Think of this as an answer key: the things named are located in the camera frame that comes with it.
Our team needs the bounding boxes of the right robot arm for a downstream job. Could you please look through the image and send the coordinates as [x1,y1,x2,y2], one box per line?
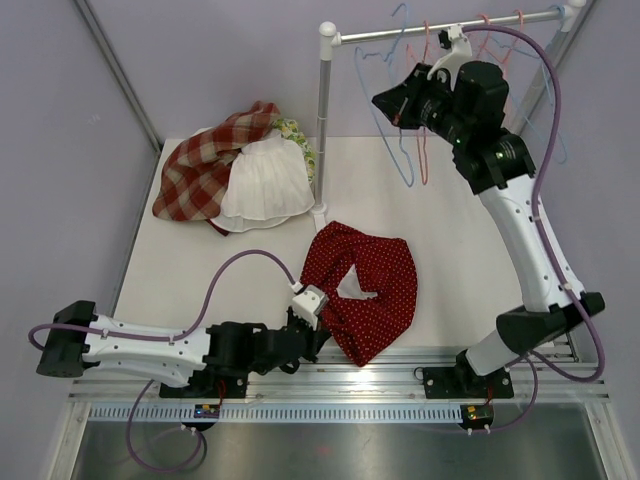
[372,61,605,398]

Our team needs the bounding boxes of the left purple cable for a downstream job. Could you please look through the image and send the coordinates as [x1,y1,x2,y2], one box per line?
[27,248,301,474]

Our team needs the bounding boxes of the aluminium mounting rail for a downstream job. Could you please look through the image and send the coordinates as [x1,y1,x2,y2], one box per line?
[68,340,610,404]

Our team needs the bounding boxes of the dark red plaid skirt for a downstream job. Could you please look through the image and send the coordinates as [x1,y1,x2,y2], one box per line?
[207,220,231,237]

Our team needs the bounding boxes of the beige red plaid skirt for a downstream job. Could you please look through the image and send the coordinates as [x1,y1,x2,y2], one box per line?
[152,101,281,222]

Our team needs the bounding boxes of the white pleated skirt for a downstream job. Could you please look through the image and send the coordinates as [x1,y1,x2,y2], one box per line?
[212,128,315,233]

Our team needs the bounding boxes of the white slotted cable duct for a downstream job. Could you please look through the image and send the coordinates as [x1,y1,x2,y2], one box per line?
[89,402,462,424]

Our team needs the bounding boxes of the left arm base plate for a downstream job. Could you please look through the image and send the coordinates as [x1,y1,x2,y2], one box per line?
[159,371,248,399]

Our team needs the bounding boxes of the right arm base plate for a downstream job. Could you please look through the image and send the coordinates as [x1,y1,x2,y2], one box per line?
[421,367,514,400]

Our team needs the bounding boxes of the lemon print skirt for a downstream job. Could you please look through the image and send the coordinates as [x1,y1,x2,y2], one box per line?
[272,118,317,185]

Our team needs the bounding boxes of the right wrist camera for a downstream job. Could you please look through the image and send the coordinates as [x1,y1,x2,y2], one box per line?
[427,24,472,86]

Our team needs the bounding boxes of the white clothes rack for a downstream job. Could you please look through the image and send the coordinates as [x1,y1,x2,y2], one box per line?
[311,1,587,229]

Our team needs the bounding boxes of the pink wire hanger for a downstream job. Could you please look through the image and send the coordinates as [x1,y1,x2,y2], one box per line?
[500,9,524,71]

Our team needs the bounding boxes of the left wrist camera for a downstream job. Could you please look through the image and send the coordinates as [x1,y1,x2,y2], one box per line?
[291,285,329,330]

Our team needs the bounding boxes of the blue hanger with plaid skirt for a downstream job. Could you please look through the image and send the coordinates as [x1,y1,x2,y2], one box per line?
[353,2,416,188]

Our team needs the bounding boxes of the red polka dot skirt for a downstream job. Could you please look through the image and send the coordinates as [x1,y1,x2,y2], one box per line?
[300,221,418,367]

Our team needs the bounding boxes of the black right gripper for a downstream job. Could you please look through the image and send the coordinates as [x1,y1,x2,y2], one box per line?
[374,65,472,149]

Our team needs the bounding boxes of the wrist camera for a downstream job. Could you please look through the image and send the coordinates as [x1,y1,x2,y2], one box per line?
[291,285,329,330]
[427,24,472,86]

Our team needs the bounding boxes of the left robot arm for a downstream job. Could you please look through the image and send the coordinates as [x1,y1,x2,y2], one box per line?
[36,300,330,398]

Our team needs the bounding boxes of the blue wire hanger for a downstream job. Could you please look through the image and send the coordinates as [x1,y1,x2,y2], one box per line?
[515,1,582,154]

